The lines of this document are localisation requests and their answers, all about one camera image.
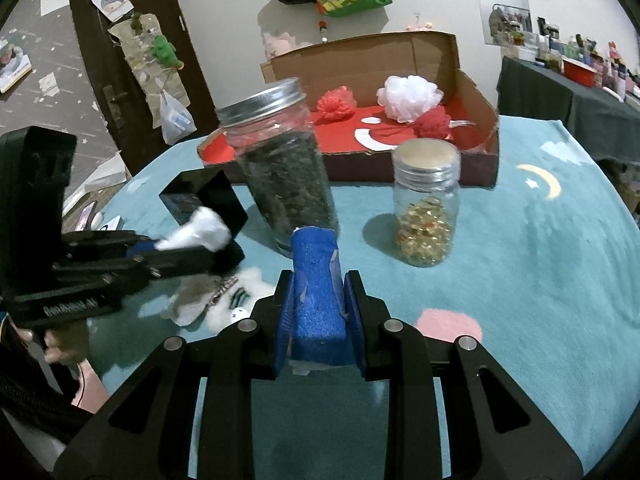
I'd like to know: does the coral mesh bath pouf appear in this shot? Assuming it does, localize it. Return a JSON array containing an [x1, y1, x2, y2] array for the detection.
[[316, 86, 358, 123]]

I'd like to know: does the photo on door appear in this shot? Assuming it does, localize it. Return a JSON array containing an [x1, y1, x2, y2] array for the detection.
[[91, 0, 133, 23]]

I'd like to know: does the clear plastic bag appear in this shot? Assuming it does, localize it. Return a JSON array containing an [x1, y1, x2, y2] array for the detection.
[[159, 89, 197, 145]]

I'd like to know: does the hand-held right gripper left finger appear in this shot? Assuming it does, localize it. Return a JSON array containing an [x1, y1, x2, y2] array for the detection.
[[52, 269, 296, 480]]

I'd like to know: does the white cloth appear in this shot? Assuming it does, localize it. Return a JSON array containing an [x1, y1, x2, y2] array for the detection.
[[154, 206, 232, 252]]

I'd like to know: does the small glass jar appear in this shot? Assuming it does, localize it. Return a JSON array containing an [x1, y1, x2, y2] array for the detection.
[[391, 139, 462, 267]]

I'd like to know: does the row of cosmetics bottles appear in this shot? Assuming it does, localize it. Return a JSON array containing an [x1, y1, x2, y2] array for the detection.
[[487, 4, 640, 106]]

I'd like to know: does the person's left hand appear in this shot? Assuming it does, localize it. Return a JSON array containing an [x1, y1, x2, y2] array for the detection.
[[30, 327, 90, 367]]

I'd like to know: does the red storage box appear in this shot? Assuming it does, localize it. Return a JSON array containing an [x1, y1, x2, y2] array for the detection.
[[562, 56, 598, 86]]

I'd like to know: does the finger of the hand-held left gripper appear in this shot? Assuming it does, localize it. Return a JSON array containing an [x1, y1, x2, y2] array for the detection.
[[60, 230, 160, 262], [50, 248, 223, 306]]

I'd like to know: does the translucent paper sheet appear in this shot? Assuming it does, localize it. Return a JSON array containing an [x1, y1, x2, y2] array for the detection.
[[162, 280, 223, 328]]

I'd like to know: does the smartphone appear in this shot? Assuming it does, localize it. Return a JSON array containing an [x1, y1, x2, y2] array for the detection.
[[76, 201, 97, 231]]

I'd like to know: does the door handle plate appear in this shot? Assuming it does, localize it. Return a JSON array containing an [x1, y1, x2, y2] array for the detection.
[[102, 85, 128, 133]]

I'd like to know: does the hanging door organizer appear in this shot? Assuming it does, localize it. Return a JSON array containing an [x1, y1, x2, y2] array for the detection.
[[107, 12, 191, 131]]

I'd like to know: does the blue foam roll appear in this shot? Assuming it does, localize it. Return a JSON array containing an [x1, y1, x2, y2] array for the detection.
[[287, 227, 353, 376]]

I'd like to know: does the large glass jar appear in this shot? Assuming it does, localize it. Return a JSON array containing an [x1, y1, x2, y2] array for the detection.
[[216, 77, 341, 256]]

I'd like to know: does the black braided cable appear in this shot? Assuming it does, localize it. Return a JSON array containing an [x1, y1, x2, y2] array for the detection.
[[0, 355, 101, 443]]

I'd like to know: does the brown door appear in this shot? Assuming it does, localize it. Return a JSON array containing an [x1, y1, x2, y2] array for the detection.
[[67, 0, 221, 176]]

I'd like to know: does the green plush toy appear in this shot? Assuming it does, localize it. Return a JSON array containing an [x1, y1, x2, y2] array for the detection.
[[150, 35, 185, 70]]

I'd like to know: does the white fluffy hair clip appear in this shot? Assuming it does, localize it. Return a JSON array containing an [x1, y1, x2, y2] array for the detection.
[[202, 266, 277, 332]]

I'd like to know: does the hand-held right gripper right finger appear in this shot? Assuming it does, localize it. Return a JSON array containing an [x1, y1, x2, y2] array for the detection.
[[342, 270, 586, 480]]

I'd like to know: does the dark cloth table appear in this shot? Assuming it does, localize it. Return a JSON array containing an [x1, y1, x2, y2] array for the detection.
[[496, 55, 640, 161]]

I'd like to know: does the white mesh bath pouf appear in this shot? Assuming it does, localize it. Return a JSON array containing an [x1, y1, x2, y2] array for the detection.
[[376, 75, 445, 123]]

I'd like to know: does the cardboard box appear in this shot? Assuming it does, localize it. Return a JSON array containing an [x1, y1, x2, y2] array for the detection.
[[196, 30, 501, 188]]

